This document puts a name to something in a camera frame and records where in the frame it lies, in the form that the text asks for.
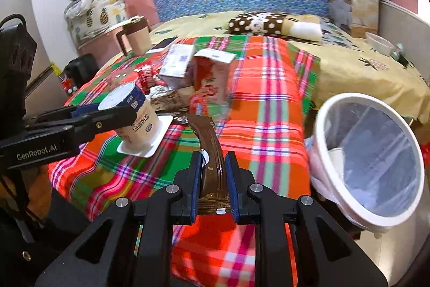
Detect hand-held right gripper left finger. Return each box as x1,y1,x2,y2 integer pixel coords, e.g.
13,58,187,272
35,150,206,287

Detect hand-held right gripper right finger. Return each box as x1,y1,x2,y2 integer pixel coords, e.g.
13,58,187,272
224,151,388,287

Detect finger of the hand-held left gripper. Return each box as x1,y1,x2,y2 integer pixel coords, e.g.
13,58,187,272
34,104,101,124
27,104,139,144

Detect long brown snack wrapper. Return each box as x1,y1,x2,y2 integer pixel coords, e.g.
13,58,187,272
186,113,232,215

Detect white yogurt cup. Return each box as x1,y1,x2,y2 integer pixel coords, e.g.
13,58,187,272
97,83,173,158

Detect red and white carton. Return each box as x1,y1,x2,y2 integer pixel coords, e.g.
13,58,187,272
190,48,237,106

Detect white trash bin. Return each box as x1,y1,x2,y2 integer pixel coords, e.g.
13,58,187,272
305,93,425,234

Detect black case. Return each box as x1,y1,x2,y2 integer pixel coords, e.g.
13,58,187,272
64,53,99,89

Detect pink side table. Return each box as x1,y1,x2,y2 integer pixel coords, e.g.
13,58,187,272
77,21,133,61

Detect pink mug with brown lid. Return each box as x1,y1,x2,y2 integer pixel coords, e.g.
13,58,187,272
116,16,153,57

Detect plaid blanket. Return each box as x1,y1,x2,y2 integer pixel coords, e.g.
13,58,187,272
47,35,321,287

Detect pineapple print storage bag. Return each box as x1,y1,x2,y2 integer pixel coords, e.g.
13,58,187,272
64,0,130,42

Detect white smartphone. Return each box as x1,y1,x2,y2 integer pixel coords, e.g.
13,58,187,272
145,37,178,54

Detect yellow bedsheet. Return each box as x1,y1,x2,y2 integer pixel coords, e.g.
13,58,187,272
148,10,430,126

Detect brown polka dot pillow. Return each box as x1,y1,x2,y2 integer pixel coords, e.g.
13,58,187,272
227,11,325,40

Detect fruit print pillow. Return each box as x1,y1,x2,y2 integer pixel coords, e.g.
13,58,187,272
319,20,363,50

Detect white bowl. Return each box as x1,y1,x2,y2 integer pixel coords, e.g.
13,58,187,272
364,32,394,55

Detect small green bottle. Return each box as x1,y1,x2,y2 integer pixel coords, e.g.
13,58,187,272
391,43,405,62

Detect white bed board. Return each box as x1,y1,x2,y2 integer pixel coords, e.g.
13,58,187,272
378,0,430,79

